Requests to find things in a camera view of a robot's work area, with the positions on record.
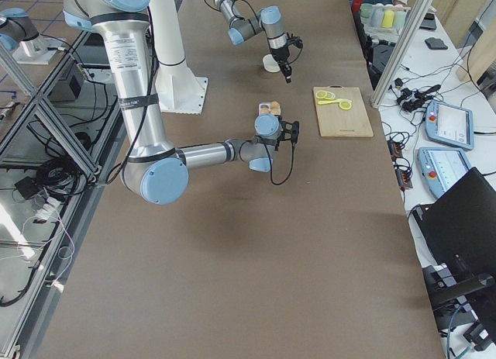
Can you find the wooden cutting board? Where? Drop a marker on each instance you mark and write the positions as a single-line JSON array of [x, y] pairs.
[[335, 122]]

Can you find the blue teach pendant near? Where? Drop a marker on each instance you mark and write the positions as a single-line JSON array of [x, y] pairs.
[[442, 167]]

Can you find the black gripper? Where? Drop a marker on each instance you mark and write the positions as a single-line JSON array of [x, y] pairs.
[[278, 145], [280, 56]]

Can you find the clear plastic egg box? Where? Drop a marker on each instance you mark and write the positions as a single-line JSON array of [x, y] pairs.
[[267, 105]]

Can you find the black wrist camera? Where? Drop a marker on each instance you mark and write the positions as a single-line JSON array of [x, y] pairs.
[[292, 130], [295, 41]]

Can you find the blue teach pendant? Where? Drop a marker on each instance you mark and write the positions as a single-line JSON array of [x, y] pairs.
[[442, 167], [450, 125]]

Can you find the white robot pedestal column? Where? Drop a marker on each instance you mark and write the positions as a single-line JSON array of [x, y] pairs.
[[179, 90]]

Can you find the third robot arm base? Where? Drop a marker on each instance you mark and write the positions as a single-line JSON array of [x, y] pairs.
[[22, 39]]

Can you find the yellow plastic knife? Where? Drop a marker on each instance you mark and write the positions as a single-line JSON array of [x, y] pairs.
[[329, 101]]

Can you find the blue teach pendant far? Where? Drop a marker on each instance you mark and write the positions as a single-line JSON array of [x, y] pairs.
[[450, 125]]

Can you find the white round bowl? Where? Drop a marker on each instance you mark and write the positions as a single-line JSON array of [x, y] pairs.
[[270, 64]]

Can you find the black laptop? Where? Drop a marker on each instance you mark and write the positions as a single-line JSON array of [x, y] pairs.
[[459, 227]]

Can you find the lemon slice top right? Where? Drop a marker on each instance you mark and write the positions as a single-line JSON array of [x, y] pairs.
[[325, 95]]

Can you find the aluminium frame post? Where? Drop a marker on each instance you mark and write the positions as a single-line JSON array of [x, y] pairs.
[[412, 24]]

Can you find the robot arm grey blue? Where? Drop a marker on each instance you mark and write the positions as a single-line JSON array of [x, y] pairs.
[[146, 55], [267, 20]]

